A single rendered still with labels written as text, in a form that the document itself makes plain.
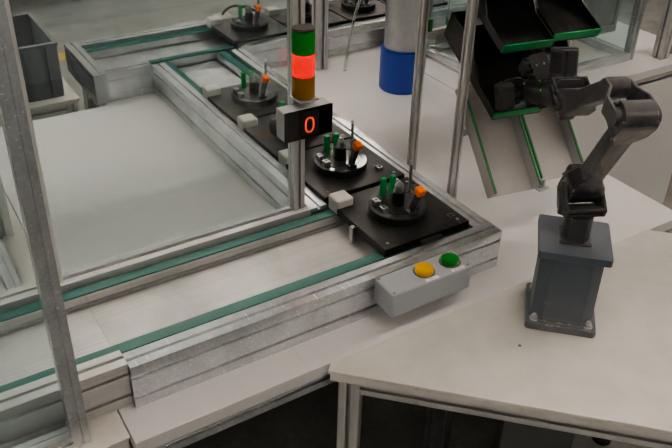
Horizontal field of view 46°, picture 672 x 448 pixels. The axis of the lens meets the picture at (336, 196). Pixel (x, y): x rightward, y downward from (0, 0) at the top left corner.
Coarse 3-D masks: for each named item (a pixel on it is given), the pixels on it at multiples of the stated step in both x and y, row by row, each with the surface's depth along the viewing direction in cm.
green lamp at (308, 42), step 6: (294, 36) 164; (300, 36) 163; (306, 36) 163; (312, 36) 164; (294, 42) 165; (300, 42) 164; (306, 42) 164; (312, 42) 165; (294, 48) 165; (300, 48) 164; (306, 48) 165; (312, 48) 165; (294, 54) 166; (300, 54) 165; (306, 54) 165; (312, 54) 166
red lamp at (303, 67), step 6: (294, 60) 167; (300, 60) 166; (306, 60) 166; (312, 60) 167; (294, 66) 167; (300, 66) 167; (306, 66) 167; (312, 66) 168; (294, 72) 168; (300, 72) 167; (306, 72) 167; (312, 72) 168; (300, 78) 168; (306, 78) 168
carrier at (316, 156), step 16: (352, 128) 206; (336, 144) 208; (320, 160) 203; (336, 160) 204; (368, 160) 209; (384, 160) 209; (320, 176) 201; (336, 176) 200; (352, 176) 201; (368, 176) 202; (384, 176) 202; (400, 176) 203; (320, 192) 194; (352, 192) 196
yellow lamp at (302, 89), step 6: (294, 78) 169; (312, 78) 169; (294, 84) 169; (300, 84) 169; (306, 84) 169; (312, 84) 170; (294, 90) 170; (300, 90) 169; (306, 90) 169; (312, 90) 170; (294, 96) 171; (300, 96) 170; (306, 96) 170; (312, 96) 171
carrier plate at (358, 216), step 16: (368, 192) 195; (352, 208) 188; (432, 208) 189; (448, 208) 189; (352, 224) 184; (368, 224) 183; (384, 224) 183; (416, 224) 183; (432, 224) 183; (448, 224) 183; (464, 224) 185; (368, 240) 179; (384, 240) 177; (400, 240) 177; (416, 240) 178; (384, 256) 175
